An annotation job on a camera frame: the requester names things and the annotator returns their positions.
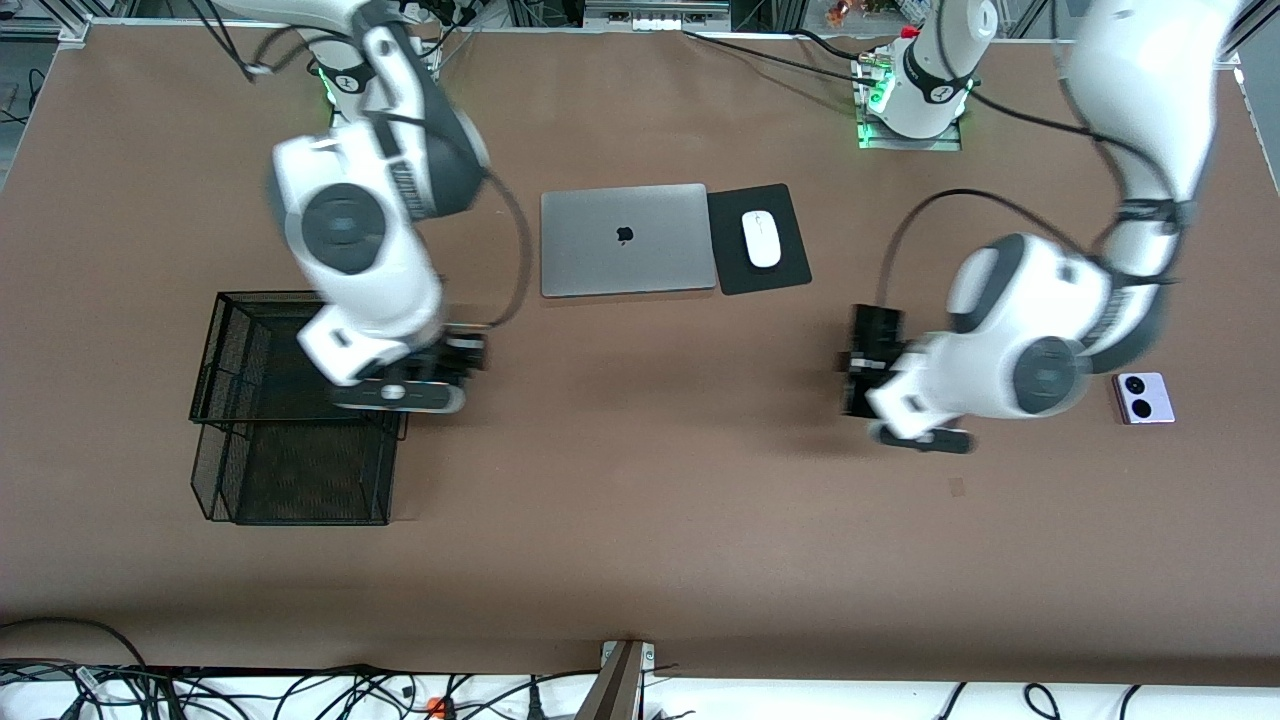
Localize long black phone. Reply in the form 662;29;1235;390
840;305;906;419

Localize lilac flip phone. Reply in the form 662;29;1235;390
1112;371;1177;426

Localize white computer mouse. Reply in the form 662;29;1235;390
741;209;783;270

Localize black mouse pad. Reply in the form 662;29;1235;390
706;182;813;297

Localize black mesh two-tier tray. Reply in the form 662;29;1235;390
188;290;414;527

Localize silver closed laptop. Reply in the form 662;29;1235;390
540;182;719;300

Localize white power strip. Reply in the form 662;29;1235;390
585;3;731;31

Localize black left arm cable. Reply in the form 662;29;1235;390
878;85;1191;311

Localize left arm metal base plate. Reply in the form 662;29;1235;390
858;115;963;152

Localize long black table cable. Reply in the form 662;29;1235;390
683;30;881;91

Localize short black table cable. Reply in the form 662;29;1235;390
795;28;896;63

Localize grey metal camera post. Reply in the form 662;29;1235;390
575;640;656;720

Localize thick black floor cable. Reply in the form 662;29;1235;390
0;617;151;691

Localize silver frame corner bracket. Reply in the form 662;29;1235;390
0;0;136;43
1215;0;1280;71

